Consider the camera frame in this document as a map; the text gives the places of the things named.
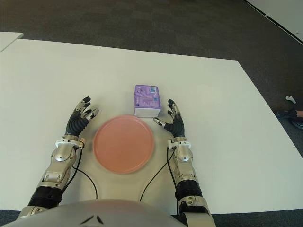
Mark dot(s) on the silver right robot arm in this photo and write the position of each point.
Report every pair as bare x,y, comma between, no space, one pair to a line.
184,163

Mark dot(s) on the round pink plate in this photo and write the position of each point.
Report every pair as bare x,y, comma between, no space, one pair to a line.
123,144

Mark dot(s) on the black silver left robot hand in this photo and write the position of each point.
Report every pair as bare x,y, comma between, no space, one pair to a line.
75,125

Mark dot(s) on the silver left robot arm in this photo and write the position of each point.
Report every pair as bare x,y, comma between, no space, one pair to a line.
61,156

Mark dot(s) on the white handheld controller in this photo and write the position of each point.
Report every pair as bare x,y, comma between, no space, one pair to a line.
290,98

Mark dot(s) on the white side table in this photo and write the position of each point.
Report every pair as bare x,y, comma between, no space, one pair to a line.
9,39

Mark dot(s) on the dark shoe of person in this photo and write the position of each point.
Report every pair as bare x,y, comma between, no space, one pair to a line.
286,114

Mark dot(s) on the silver robot torso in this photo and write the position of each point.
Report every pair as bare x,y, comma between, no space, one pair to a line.
94,212

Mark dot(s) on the purple tissue paper pack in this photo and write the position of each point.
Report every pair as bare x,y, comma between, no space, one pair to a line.
146,99

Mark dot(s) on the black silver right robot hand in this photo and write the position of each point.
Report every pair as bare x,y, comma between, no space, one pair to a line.
177,127

